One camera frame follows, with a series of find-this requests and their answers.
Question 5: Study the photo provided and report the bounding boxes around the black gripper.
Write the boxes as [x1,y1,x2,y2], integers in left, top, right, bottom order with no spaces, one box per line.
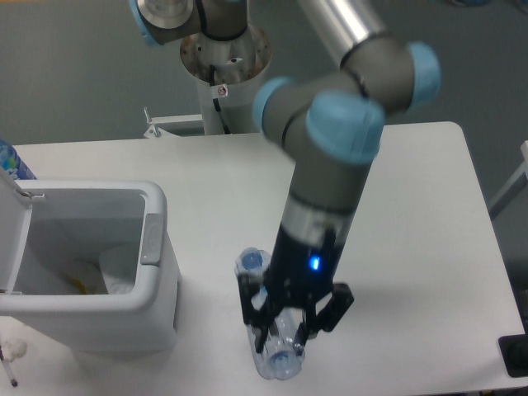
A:
[238,226,354,354]

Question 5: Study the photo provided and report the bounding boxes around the clear plastic water bottle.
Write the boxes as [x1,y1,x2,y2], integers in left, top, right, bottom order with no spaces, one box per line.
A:
[234,247,304,380]

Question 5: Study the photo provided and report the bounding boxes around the white plastic wrapper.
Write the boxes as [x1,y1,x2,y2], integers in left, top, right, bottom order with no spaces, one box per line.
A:
[99,244,138,295]

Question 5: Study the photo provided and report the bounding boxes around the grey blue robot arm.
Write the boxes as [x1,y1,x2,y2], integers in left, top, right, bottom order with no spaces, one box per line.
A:
[130,1,441,351]

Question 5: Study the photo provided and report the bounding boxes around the white trash can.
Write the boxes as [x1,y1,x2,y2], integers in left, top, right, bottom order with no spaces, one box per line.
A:
[1,173,180,352]

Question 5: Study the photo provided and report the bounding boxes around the trash inside can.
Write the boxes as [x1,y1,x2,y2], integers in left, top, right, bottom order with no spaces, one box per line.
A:
[59,260,108,295]

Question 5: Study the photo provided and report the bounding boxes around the black device at table edge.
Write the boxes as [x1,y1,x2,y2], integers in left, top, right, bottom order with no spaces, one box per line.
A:
[498,334,527,378]

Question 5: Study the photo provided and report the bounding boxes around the white crumpled tissue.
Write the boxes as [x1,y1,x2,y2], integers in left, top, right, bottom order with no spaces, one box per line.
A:
[1,337,28,362]

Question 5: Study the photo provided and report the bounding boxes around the blue patterned container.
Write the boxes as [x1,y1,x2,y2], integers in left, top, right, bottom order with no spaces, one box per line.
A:
[0,139,37,180]

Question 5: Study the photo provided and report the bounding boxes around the white pedestal foot bracket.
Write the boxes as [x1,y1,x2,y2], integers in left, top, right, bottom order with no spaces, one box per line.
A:
[143,107,205,139]

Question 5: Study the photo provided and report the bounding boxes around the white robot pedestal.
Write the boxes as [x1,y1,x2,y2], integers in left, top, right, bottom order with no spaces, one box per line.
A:
[180,24,271,135]

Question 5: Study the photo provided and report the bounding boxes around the black cable on pedestal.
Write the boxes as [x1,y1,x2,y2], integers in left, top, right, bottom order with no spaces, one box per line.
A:
[209,64,231,134]

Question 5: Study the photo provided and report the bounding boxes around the white metal frame right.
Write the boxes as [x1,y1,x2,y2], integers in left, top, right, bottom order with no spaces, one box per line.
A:
[488,141,527,221]

